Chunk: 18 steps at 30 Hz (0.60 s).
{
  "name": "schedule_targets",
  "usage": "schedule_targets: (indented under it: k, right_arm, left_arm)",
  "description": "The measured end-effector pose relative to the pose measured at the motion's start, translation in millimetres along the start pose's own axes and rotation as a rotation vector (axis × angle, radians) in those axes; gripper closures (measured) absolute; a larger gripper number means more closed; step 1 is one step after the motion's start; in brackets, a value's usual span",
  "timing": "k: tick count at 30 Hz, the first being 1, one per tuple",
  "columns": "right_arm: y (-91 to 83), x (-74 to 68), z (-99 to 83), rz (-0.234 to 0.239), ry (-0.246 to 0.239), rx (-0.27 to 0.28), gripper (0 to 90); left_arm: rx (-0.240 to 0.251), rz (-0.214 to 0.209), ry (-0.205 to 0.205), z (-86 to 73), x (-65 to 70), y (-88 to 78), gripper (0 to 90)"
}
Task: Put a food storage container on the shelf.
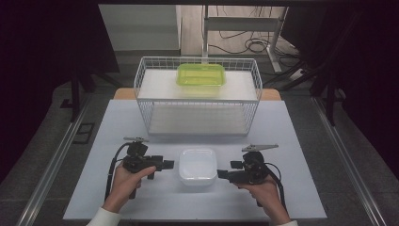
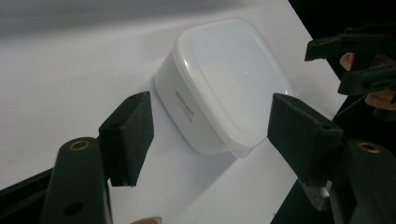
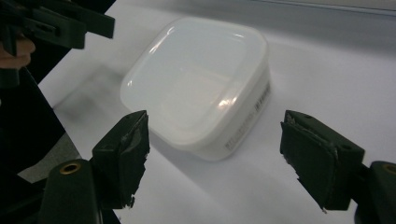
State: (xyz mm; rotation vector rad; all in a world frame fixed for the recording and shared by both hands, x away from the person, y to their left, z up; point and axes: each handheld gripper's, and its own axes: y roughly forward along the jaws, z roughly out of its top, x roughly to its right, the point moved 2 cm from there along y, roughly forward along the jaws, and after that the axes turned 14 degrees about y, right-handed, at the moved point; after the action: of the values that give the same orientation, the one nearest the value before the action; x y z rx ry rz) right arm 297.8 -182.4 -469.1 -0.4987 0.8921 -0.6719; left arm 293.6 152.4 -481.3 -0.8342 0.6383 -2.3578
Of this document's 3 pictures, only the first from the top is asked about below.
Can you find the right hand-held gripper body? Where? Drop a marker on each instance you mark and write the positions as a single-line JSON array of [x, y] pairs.
[[252, 169]]

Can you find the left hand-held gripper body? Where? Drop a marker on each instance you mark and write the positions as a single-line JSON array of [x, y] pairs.
[[138, 161]]

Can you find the clear plastic food container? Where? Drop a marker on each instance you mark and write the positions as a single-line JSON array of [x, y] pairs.
[[197, 166]]

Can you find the green plastic food container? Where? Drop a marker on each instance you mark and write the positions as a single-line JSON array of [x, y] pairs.
[[200, 75]]

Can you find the person's left hand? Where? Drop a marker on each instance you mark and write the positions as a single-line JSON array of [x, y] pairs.
[[124, 188]]

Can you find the person's right hand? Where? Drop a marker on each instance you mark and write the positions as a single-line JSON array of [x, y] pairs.
[[268, 201]]

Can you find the person's left white sleeve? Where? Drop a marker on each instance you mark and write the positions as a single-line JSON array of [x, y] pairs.
[[105, 218]]

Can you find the wooden table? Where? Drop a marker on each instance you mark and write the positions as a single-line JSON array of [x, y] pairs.
[[124, 94]]

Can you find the black metal stand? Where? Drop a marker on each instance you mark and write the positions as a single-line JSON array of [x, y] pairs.
[[329, 94], [75, 94]]

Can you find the white power strip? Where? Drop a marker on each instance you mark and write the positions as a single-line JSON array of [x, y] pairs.
[[297, 74]]

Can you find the white cabinet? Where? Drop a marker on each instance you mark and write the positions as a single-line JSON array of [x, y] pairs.
[[141, 28]]

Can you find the dark curtain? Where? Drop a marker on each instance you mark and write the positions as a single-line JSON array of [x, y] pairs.
[[37, 62], [370, 62]]

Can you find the black floor bracket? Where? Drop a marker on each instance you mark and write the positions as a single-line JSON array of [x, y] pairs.
[[84, 133]]

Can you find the metal floor rail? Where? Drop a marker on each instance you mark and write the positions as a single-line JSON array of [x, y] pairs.
[[53, 160], [348, 163]]

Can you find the white metal desk frame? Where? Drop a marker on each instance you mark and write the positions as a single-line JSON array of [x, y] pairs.
[[241, 24]]

